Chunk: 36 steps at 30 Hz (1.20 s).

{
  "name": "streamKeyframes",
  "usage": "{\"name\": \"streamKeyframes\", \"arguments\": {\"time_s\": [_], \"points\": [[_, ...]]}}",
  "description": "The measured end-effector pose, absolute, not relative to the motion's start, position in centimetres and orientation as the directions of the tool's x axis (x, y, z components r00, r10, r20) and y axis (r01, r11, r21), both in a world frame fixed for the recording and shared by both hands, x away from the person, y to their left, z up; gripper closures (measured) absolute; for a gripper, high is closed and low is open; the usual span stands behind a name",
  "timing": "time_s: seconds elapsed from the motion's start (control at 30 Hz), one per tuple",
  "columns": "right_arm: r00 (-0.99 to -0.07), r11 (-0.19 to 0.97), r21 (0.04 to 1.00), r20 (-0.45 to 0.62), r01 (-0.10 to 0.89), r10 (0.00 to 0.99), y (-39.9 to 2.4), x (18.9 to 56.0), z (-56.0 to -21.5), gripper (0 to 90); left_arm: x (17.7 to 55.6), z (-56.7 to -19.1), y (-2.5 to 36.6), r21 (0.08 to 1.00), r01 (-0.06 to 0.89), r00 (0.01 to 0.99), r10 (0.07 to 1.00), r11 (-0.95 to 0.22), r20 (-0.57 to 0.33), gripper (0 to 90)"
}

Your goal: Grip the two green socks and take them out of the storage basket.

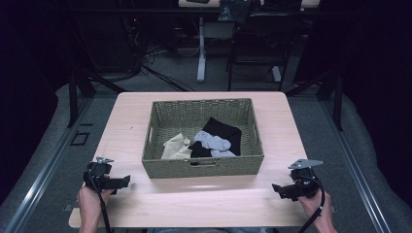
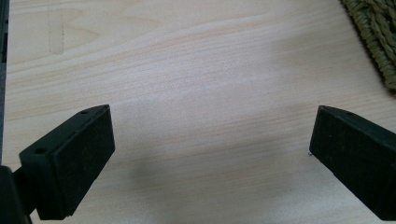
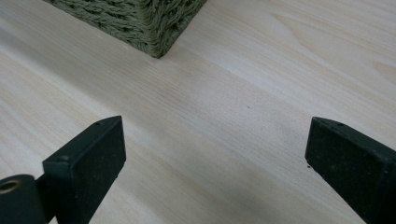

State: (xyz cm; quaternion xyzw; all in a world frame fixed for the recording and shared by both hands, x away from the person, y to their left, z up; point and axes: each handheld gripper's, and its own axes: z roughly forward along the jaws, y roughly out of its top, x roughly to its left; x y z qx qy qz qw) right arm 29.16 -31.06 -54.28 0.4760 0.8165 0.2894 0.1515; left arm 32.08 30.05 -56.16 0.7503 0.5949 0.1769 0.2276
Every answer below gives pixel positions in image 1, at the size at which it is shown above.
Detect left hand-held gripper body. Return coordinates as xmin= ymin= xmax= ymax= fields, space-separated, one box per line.
xmin=83 ymin=156 xmax=122 ymax=192

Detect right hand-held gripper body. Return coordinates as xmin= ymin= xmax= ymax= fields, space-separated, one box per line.
xmin=288 ymin=158 xmax=325 ymax=199

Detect person's right hand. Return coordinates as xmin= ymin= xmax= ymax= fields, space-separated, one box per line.
xmin=296 ymin=188 xmax=333 ymax=225

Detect person's left hand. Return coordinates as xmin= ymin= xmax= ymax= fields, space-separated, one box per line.
xmin=76 ymin=184 xmax=115 ymax=224

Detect cream sock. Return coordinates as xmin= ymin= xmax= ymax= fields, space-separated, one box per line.
xmin=160 ymin=132 xmax=193 ymax=160

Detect green woven basket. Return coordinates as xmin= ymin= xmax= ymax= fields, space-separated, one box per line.
xmin=141 ymin=98 xmax=265 ymax=180

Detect small black sock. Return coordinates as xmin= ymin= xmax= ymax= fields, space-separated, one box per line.
xmin=188 ymin=140 xmax=214 ymax=159

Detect grey sock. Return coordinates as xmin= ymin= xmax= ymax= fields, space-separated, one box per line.
xmin=193 ymin=130 xmax=238 ymax=159

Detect person's blue jeans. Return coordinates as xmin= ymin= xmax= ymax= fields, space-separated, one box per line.
xmin=146 ymin=227 xmax=274 ymax=233

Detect black metal stand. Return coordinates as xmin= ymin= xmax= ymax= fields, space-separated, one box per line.
xmin=67 ymin=68 xmax=80 ymax=129

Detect white desk foot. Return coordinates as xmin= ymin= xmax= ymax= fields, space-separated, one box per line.
xmin=271 ymin=65 xmax=283 ymax=83

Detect black chair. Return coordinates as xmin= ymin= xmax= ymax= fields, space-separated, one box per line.
xmin=225 ymin=12 xmax=294 ymax=92

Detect white desk leg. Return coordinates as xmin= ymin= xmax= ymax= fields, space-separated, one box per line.
xmin=196 ymin=17 xmax=209 ymax=83

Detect dark bag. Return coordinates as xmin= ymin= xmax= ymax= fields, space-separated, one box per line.
xmin=217 ymin=0 xmax=255 ymax=24

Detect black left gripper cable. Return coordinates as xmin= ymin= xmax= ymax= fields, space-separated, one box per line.
xmin=87 ymin=170 xmax=114 ymax=233

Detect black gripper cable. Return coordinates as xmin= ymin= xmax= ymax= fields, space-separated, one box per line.
xmin=87 ymin=170 xmax=114 ymax=233
xmin=296 ymin=175 xmax=326 ymax=233

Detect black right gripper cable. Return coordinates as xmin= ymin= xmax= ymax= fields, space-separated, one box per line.
xmin=296 ymin=175 xmax=326 ymax=233

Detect metal floor rail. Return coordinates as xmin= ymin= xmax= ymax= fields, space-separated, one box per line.
xmin=320 ymin=99 xmax=394 ymax=233
xmin=2 ymin=96 xmax=95 ymax=233

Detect bundle of floor cables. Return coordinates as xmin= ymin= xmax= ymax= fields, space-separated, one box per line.
xmin=124 ymin=16 xmax=195 ymax=93

